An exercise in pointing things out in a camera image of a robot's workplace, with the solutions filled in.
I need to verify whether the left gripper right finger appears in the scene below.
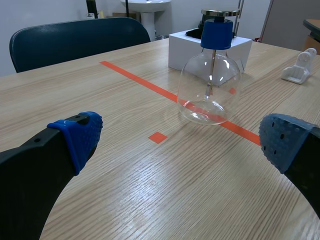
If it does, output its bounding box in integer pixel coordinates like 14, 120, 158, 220
258, 113, 320, 221

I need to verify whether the white moulded stand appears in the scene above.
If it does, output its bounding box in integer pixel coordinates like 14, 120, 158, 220
280, 47, 318, 86

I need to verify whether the white wash basin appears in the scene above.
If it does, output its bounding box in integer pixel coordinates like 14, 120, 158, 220
120, 0, 172, 42

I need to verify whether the white box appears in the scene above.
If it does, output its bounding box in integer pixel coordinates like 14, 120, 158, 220
168, 29, 253, 88

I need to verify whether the clear glass flask blue stopper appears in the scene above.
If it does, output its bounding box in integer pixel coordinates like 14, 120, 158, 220
176, 8, 243, 126

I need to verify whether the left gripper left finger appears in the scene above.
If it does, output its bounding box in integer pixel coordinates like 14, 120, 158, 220
0, 111, 104, 240

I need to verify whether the dark blue chair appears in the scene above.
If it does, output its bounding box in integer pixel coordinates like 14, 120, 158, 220
9, 17, 152, 74

